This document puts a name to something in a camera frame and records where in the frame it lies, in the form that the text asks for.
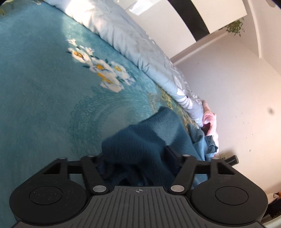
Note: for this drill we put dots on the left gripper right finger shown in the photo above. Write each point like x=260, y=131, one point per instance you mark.
x=183, y=168

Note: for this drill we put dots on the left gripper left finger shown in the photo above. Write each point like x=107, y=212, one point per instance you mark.
x=92, y=179

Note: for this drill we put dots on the blue fleece jacket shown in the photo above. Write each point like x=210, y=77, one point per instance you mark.
x=137, y=156

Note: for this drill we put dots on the pink garment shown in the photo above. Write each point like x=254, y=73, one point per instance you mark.
x=210, y=123

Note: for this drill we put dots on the teal floral bed blanket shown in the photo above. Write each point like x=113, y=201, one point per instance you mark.
x=63, y=91

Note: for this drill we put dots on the white black glossy wardrobe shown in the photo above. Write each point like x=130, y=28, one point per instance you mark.
x=177, y=25

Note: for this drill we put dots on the light blue floral quilt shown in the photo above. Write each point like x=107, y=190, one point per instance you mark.
x=117, y=28

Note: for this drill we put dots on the green hanging plant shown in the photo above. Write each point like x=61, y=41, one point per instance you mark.
x=234, y=28

